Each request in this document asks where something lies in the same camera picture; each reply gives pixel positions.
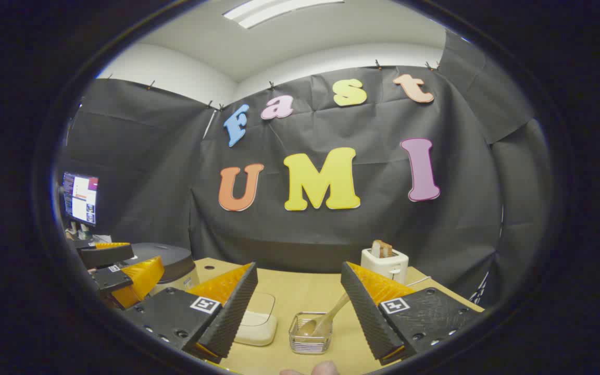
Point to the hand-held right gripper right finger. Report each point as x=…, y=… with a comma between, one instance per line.
x=425, y=315

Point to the white toaster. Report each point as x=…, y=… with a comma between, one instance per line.
x=383, y=265

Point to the ceiling light panel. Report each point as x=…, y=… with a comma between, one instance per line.
x=279, y=10

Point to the clear chopstick holder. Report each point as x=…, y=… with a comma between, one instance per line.
x=310, y=344

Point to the toasted bread slice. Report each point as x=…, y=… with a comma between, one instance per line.
x=382, y=249

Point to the white rice dish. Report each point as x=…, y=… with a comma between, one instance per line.
x=255, y=328

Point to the monitor stand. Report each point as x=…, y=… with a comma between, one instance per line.
x=80, y=230

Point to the computer monitor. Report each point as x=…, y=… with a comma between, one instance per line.
x=81, y=198

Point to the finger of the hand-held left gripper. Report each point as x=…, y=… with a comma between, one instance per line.
x=104, y=255
x=107, y=278

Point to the dark grey rice cooker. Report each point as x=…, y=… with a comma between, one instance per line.
x=175, y=260

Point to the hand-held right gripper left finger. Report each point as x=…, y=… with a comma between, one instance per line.
x=172, y=312

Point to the black backdrop cloth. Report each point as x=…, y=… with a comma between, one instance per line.
x=149, y=156

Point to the wooden spoon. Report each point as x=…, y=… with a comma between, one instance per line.
x=331, y=312

